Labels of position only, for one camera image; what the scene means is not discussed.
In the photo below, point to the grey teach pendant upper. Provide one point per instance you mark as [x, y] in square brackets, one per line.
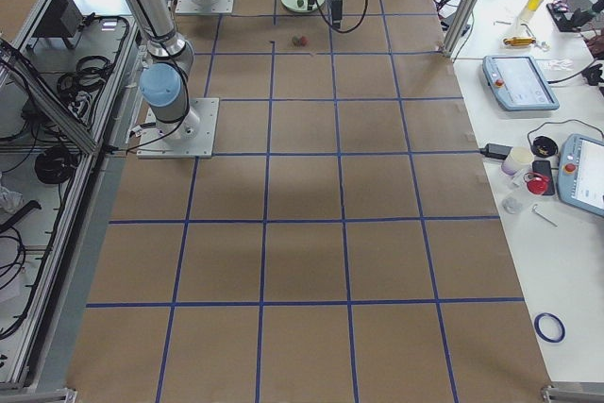
[518, 83]

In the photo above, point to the grey teach pendant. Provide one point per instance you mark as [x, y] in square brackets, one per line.
[518, 83]
[580, 176]

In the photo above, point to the black power adapter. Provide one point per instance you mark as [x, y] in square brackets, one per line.
[495, 151]

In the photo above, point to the white purple cup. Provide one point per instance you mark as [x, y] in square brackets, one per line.
[518, 159]

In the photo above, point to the black control box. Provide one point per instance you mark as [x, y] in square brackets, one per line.
[61, 20]

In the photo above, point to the black smartphone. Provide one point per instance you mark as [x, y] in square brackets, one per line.
[544, 167]

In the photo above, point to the red round lid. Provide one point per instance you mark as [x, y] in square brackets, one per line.
[536, 183]

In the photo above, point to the silver allen key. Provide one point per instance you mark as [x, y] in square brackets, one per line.
[535, 210]

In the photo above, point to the grey teach pendant lower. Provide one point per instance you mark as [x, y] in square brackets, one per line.
[580, 176]

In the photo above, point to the blue tape roll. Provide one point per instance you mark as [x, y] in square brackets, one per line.
[549, 327]

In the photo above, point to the grey base plate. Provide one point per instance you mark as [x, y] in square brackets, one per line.
[204, 7]

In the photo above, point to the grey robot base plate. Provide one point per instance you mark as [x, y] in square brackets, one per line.
[193, 138]

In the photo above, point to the yellow handled screwdriver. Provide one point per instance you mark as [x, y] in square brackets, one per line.
[519, 41]

